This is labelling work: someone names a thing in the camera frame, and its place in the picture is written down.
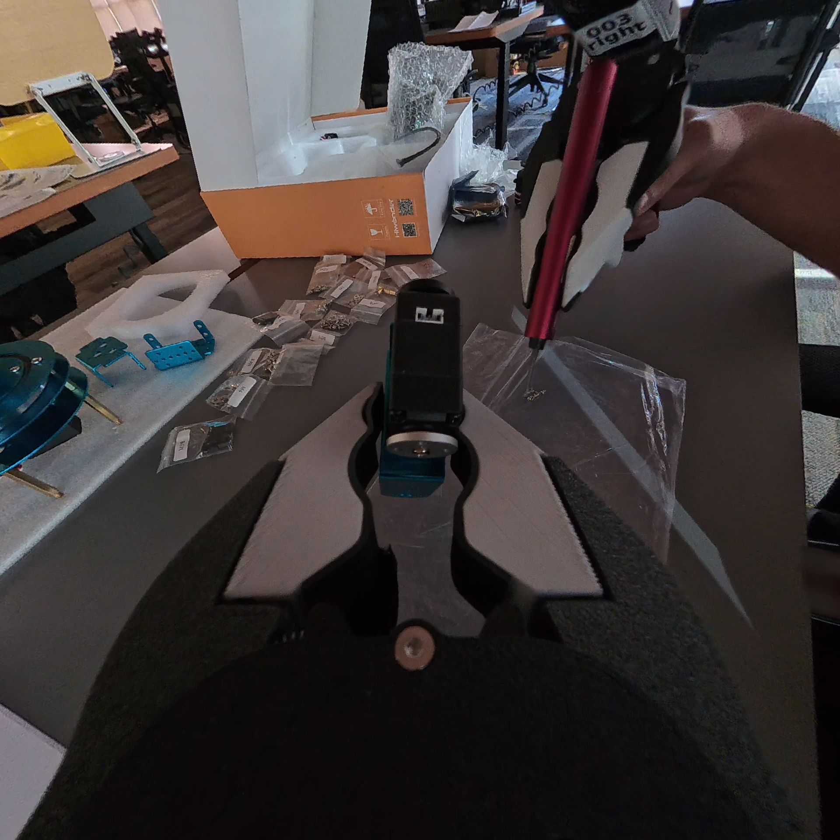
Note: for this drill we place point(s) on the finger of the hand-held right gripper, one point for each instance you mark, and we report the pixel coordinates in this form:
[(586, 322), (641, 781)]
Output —
[(539, 203), (610, 210)]

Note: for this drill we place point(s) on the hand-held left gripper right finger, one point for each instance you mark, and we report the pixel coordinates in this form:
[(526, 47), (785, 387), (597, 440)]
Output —
[(531, 525)]

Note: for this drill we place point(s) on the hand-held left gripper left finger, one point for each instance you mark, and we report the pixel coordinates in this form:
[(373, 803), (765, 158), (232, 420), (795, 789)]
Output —
[(302, 525)]

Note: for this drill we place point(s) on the red electric screwdriver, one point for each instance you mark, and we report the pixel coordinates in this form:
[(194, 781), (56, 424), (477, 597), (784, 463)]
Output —
[(574, 197)]

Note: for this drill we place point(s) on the black servo motor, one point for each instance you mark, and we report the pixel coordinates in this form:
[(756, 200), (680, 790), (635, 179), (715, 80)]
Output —
[(423, 367)]

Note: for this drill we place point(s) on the grey desk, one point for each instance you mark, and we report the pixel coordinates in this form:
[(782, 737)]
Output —
[(722, 315)]

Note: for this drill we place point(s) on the person's right hand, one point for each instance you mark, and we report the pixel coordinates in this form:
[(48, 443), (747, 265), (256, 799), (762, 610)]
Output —
[(695, 164)]

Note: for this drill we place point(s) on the bag of blue parts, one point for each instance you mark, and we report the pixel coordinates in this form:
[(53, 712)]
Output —
[(478, 200)]

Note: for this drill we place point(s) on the clear plastic bag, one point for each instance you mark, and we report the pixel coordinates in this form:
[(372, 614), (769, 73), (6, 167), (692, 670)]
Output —
[(604, 420)]

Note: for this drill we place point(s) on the small metal screws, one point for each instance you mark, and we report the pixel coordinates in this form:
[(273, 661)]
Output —
[(536, 394)]

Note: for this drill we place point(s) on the black table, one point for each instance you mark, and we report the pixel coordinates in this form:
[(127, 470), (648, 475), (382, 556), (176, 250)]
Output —
[(499, 26)]

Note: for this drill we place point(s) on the clear bubble wrap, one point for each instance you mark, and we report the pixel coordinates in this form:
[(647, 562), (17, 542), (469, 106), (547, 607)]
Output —
[(426, 85)]

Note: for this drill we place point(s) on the pile of small screw bags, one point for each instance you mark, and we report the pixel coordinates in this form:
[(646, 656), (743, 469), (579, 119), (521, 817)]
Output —
[(308, 334)]

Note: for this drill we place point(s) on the orange and white cardboard box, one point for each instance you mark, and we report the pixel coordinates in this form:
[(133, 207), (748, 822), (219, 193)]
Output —
[(315, 203)]

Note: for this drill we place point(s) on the white foam sheet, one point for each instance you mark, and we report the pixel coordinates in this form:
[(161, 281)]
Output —
[(98, 426)]

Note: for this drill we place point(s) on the white foam piece with cutout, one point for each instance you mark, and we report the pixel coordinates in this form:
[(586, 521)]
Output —
[(151, 308)]

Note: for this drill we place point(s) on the white instruction booklet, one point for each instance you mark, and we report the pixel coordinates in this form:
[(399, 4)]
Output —
[(23, 774)]

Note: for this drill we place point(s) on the table with orange edge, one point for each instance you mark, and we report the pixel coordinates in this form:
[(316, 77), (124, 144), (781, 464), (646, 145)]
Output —
[(98, 180)]

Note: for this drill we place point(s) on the printed paper sheets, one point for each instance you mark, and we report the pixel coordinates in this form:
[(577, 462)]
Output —
[(29, 184)]

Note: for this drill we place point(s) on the yellow box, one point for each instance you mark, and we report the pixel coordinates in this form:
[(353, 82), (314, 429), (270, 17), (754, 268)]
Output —
[(29, 141)]

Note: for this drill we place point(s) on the light wooden board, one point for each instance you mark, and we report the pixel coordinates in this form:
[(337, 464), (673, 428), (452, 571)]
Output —
[(52, 46)]

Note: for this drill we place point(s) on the small blue metal bracket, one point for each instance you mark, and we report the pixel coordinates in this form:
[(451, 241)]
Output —
[(177, 354), (105, 358)]

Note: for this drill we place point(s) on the white metal frame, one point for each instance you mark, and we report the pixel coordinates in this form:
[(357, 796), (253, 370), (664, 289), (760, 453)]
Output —
[(98, 131)]

